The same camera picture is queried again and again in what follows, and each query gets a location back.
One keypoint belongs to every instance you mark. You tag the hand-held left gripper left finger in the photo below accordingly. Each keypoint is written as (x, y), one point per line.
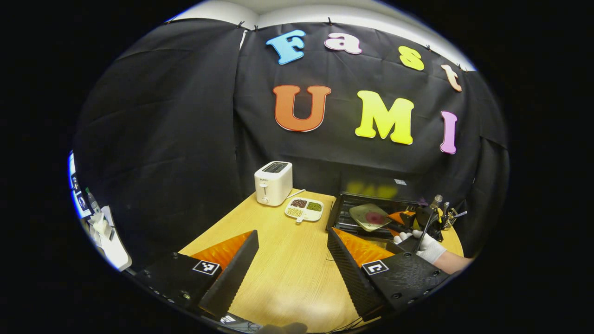
(232, 278)

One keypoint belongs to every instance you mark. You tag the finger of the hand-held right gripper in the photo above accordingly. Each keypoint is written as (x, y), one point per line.
(399, 218)
(394, 232)

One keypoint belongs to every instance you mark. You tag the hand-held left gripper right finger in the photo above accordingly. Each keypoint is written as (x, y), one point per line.
(348, 273)

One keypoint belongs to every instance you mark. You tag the pink round food slice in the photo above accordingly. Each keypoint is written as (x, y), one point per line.
(375, 218)

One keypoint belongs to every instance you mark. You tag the black electric oven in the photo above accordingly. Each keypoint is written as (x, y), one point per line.
(408, 190)

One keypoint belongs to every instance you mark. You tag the cream square plate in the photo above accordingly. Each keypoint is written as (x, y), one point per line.
(362, 215)

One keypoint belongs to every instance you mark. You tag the white divided bean dish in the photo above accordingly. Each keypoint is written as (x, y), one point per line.
(304, 211)

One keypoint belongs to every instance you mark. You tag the white toaster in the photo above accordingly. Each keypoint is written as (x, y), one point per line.
(274, 185)

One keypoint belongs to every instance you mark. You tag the white side table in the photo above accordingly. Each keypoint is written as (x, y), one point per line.
(113, 248)

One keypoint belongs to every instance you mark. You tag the black backdrop cloth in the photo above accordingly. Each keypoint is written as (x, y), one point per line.
(185, 139)

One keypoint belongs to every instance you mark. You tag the green plastic bottle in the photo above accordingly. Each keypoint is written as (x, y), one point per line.
(92, 202)

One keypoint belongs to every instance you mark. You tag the computer monitor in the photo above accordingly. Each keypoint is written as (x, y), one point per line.
(76, 185)

